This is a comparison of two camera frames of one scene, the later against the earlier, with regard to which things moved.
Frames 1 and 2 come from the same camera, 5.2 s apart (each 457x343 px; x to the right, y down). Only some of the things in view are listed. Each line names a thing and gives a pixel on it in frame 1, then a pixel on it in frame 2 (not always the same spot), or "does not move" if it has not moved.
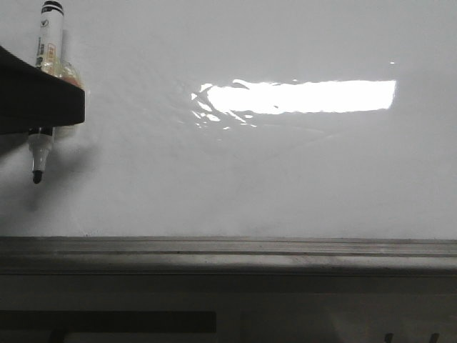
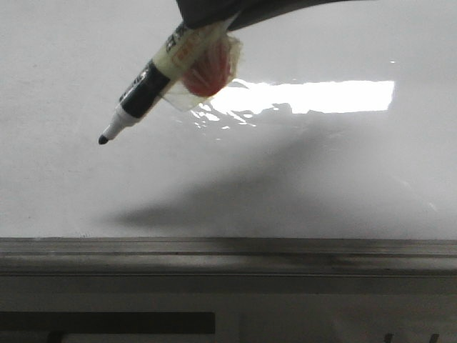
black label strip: (108, 321) does not move
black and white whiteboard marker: (51, 56) → (193, 62)
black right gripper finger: (32, 98) → (204, 13)
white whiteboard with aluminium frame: (241, 138) does not move
